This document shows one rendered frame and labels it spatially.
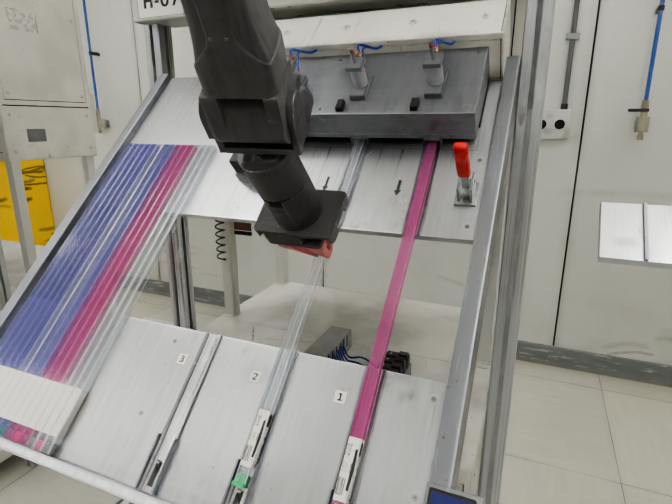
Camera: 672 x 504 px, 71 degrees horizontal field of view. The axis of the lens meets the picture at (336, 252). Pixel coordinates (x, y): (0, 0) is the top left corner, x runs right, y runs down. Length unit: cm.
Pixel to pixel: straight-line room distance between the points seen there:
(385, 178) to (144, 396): 43
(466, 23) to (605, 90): 155
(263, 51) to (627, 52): 201
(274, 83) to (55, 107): 152
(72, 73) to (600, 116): 201
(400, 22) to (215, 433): 64
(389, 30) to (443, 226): 33
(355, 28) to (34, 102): 124
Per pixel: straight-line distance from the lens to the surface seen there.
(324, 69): 80
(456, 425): 50
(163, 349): 67
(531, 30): 83
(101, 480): 64
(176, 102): 102
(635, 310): 244
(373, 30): 81
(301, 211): 51
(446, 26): 78
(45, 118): 185
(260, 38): 38
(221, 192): 78
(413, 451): 52
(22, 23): 186
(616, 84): 228
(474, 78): 71
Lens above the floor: 112
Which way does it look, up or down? 15 degrees down
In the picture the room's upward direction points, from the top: straight up
